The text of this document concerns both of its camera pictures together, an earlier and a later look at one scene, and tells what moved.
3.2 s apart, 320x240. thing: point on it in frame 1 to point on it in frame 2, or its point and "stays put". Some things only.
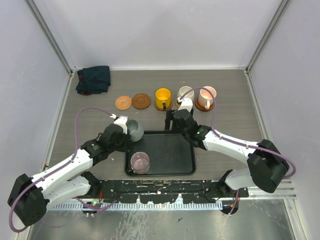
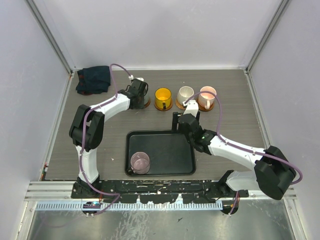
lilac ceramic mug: (140, 162) stays put
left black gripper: (126, 145) to (141, 105)
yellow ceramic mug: (163, 97) stays put
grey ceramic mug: (136, 131) to (146, 97)
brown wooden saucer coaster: (163, 109) stays put
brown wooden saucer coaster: (202, 108) stays put
